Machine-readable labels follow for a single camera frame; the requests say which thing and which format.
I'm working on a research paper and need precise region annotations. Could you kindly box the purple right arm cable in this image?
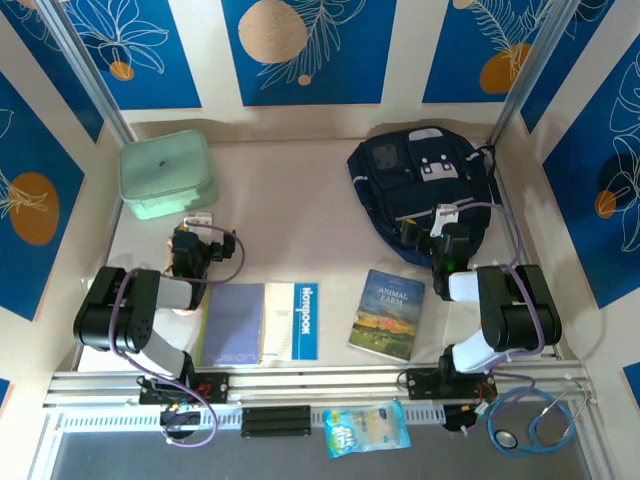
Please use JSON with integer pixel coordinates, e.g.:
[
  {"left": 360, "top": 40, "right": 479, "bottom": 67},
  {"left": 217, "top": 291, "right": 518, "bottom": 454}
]
[{"left": 452, "top": 199, "right": 546, "bottom": 436}]

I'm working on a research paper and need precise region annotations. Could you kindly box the white slotted cable duct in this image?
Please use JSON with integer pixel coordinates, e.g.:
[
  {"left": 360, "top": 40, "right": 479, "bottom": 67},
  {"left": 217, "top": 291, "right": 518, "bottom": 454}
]
[{"left": 59, "top": 404, "right": 446, "bottom": 434}]

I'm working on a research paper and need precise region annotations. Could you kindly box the black ribbed block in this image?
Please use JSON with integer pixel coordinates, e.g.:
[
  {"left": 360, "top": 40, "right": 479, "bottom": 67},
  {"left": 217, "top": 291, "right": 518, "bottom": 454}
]
[{"left": 241, "top": 405, "right": 312, "bottom": 439}]

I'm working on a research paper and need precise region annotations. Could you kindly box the blue yellow snack bag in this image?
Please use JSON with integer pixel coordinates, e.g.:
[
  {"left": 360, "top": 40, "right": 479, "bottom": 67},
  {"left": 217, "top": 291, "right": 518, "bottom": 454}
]
[{"left": 323, "top": 399, "right": 412, "bottom": 459}]

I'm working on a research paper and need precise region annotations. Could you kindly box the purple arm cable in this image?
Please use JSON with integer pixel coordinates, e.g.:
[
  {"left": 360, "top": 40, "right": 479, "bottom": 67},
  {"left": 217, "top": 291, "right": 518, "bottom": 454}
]
[
  {"left": 452, "top": 199, "right": 546, "bottom": 436},
  {"left": 107, "top": 222, "right": 246, "bottom": 449}
]

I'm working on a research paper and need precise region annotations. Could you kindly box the purple cover notebook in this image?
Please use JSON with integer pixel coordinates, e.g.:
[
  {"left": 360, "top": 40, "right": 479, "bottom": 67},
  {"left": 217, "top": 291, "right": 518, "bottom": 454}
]
[{"left": 199, "top": 283, "right": 266, "bottom": 368}]

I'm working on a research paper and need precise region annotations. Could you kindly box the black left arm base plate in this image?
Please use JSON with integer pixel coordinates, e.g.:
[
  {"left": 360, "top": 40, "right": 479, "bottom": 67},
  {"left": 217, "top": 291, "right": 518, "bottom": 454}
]
[{"left": 138, "top": 370, "right": 231, "bottom": 405}]

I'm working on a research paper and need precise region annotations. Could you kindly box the Animal Farm book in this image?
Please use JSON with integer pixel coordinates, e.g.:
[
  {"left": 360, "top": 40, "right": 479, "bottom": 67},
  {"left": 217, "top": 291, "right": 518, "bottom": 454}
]
[{"left": 348, "top": 268, "right": 426, "bottom": 364}]

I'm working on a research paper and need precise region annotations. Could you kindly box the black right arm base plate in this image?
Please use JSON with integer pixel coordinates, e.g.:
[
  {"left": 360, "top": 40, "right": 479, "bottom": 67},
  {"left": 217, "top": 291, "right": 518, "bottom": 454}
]
[{"left": 405, "top": 367, "right": 499, "bottom": 401}]

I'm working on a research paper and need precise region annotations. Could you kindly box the navy blue backpack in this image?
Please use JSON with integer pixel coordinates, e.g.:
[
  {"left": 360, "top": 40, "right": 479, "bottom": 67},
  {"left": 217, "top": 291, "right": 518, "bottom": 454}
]
[{"left": 347, "top": 124, "right": 504, "bottom": 266}]

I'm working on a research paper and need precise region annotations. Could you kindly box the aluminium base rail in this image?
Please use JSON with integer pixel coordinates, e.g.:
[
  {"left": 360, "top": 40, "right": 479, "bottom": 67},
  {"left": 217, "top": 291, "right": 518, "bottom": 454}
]
[{"left": 42, "top": 357, "right": 599, "bottom": 411}]

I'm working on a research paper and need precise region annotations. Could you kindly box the blue stethoscope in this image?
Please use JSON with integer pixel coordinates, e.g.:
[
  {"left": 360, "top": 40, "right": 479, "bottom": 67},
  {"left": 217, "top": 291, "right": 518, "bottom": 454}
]
[{"left": 487, "top": 382, "right": 599, "bottom": 457}]

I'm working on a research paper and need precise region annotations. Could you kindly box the aluminium corner post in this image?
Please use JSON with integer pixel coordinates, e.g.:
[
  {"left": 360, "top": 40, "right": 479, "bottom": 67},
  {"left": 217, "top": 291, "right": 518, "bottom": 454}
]
[
  {"left": 487, "top": 0, "right": 584, "bottom": 146},
  {"left": 37, "top": 0, "right": 134, "bottom": 144}
]

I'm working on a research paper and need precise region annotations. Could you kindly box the white and blue notebook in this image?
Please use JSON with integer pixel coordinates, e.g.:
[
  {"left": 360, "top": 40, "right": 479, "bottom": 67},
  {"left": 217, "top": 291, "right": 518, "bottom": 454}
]
[{"left": 259, "top": 281, "right": 320, "bottom": 362}]

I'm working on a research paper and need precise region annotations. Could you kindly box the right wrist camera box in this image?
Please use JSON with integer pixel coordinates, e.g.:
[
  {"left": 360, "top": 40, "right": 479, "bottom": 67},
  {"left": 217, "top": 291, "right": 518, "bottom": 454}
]
[{"left": 431, "top": 203, "right": 459, "bottom": 236}]

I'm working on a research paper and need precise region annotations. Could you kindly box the mint green lunch box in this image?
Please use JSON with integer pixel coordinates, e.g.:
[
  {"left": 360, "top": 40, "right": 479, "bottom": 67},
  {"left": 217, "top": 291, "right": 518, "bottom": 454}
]
[{"left": 118, "top": 130, "right": 220, "bottom": 222}]

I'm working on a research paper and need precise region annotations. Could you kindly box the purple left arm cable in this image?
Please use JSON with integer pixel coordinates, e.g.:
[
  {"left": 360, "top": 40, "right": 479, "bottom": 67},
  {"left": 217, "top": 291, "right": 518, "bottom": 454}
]
[{"left": 107, "top": 222, "right": 246, "bottom": 449}]

